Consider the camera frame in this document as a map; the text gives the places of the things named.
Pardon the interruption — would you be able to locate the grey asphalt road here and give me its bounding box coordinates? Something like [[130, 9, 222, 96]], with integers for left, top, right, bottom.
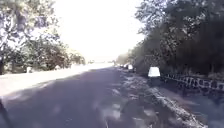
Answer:
[[0, 62, 174, 128]]

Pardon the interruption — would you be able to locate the low roadside fence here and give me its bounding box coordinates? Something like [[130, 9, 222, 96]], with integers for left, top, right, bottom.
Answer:
[[161, 73, 224, 93]]

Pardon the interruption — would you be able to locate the row of dark trees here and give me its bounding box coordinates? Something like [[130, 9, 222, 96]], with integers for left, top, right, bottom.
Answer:
[[115, 0, 224, 78]]

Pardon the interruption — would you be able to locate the dirt verge with dry leaves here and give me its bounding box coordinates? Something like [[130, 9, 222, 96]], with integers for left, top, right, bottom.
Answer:
[[114, 65, 224, 128]]

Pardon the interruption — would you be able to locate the row of leafy trees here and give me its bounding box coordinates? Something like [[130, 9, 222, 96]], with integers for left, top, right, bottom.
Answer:
[[0, 0, 87, 76]]

